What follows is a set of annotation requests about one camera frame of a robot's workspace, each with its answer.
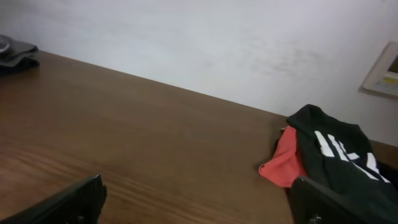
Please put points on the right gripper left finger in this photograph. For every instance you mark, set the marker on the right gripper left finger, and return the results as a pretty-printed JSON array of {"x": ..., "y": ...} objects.
[{"x": 80, "y": 203}]

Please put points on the folded navy blue shorts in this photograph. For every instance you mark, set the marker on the folded navy blue shorts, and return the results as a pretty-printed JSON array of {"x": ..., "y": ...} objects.
[{"x": 21, "y": 66}]

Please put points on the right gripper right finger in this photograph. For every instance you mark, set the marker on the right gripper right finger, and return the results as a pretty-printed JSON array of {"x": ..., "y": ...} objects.
[{"x": 311, "y": 202}]

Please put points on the beige wall control panel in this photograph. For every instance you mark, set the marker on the beige wall control panel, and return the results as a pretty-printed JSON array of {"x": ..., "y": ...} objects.
[{"x": 382, "y": 77}]

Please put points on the red garment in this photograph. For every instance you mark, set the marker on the red garment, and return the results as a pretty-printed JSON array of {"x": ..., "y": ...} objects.
[{"x": 286, "y": 164}]

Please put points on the black printed t-shirt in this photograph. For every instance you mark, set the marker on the black printed t-shirt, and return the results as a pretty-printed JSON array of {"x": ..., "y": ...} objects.
[{"x": 339, "y": 156}]

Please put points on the grey cargo shorts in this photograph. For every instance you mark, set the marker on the grey cargo shorts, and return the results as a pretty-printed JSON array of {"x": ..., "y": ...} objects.
[{"x": 13, "y": 51}]

